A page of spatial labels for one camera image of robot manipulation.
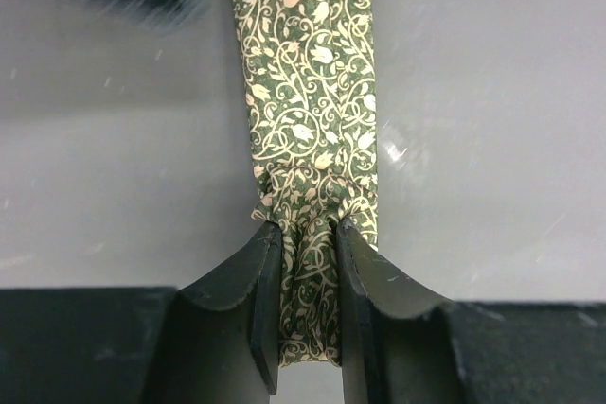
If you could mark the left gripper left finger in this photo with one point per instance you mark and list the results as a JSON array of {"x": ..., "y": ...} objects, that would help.
[{"x": 219, "y": 342}]

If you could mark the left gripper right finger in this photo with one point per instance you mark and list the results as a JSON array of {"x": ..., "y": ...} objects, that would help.
[{"x": 395, "y": 342}]

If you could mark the olive green patterned tie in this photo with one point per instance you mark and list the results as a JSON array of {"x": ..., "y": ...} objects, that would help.
[{"x": 309, "y": 78}]

